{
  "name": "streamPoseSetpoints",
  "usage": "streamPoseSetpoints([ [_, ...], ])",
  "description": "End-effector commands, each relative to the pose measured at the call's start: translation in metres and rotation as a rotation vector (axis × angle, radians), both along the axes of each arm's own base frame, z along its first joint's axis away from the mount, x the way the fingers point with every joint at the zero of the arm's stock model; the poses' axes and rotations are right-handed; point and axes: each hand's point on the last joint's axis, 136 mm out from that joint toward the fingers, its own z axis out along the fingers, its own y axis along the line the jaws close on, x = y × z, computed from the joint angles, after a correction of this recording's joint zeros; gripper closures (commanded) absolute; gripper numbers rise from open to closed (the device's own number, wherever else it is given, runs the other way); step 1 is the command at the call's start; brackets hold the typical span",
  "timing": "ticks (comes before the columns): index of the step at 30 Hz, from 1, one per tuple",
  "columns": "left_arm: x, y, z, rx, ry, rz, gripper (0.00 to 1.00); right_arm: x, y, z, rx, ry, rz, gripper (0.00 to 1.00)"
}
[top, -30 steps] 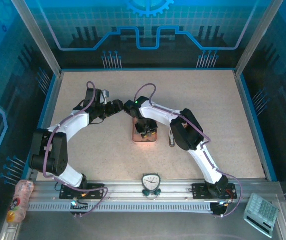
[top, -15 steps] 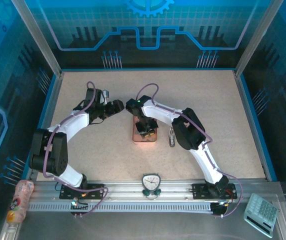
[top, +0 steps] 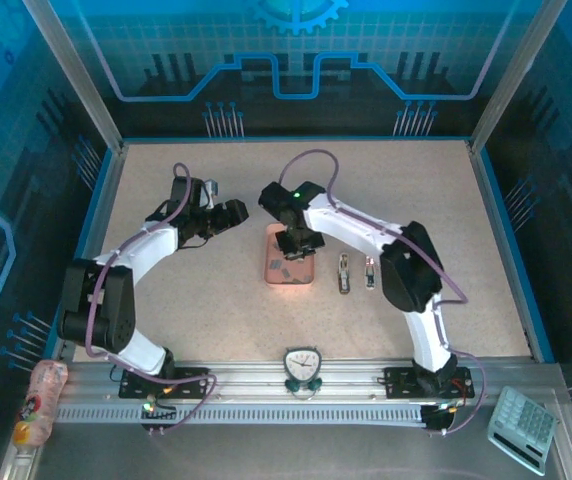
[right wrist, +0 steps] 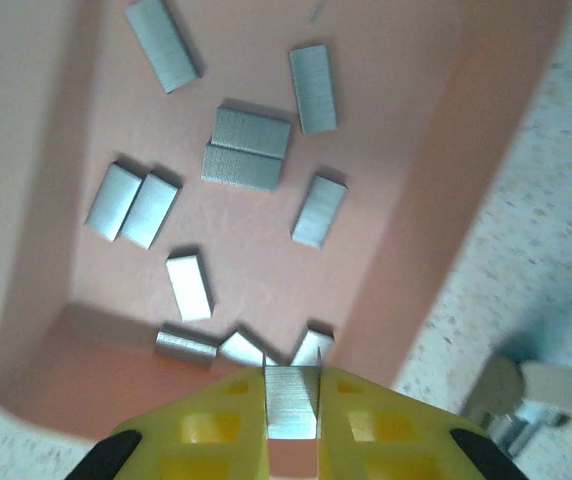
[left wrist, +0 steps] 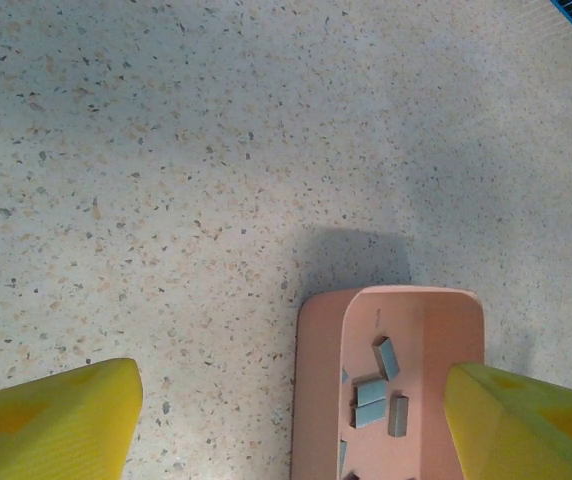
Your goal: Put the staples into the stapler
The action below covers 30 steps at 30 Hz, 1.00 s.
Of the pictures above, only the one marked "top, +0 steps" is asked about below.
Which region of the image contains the clear plastic bottle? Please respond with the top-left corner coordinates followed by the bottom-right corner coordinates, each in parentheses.
top-left (12, 358), bottom-right (70, 449)

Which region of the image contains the white teal alarm clock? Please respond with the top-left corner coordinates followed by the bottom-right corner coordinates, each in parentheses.
top-left (283, 346), bottom-right (323, 401)

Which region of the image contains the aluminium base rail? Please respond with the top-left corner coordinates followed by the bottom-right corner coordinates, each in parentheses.
top-left (58, 357), bottom-right (567, 409)

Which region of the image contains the grey slotted cable duct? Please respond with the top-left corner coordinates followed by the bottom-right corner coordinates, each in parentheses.
top-left (54, 402), bottom-right (430, 427)

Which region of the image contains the blue table rim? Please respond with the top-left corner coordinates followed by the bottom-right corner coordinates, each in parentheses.
top-left (123, 134), bottom-right (472, 146)

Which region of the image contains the aluminium frame post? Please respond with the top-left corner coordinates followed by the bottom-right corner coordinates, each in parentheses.
top-left (20, 0), bottom-right (130, 156)
top-left (467, 0), bottom-right (565, 155)

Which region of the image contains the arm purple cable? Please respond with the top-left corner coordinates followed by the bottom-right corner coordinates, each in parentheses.
top-left (278, 148), bottom-right (487, 436)
top-left (85, 162), bottom-right (217, 436)

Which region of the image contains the blue printed enclosure panel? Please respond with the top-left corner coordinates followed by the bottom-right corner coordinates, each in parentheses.
top-left (480, 0), bottom-right (572, 451)
top-left (48, 0), bottom-right (537, 139)
top-left (0, 0), bottom-right (112, 480)

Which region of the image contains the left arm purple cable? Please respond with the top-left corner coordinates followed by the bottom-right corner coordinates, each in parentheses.
top-left (85, 162), bottom-right (217, 436)

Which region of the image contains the aluminium frame extrusion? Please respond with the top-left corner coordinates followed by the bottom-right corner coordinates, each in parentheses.
top-left (0, 442), bottom-right (45, 480)

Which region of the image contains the aluminium blue side rail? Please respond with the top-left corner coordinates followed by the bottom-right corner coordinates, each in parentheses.
top-left (467, 142), bottom-right (557, 365)
top-left (58, 142), bottom-right (130, 364)

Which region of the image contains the black controller board with LEDs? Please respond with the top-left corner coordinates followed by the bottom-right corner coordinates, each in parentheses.
top-left (419, 399), bottom-right (467, 436)
top-left (139, 397), bottom-right (180, 436)

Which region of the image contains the pink plastic tray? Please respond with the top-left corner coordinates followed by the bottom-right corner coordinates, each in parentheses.
top-left (263, 222), bottom-right (316, 287)

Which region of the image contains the light green calculator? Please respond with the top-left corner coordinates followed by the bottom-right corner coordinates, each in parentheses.
top-left (486, 385), bottom-right (558, 476)

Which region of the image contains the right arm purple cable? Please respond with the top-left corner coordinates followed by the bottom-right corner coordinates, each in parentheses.
top-left (278, 148), bottom-right (487, 436)

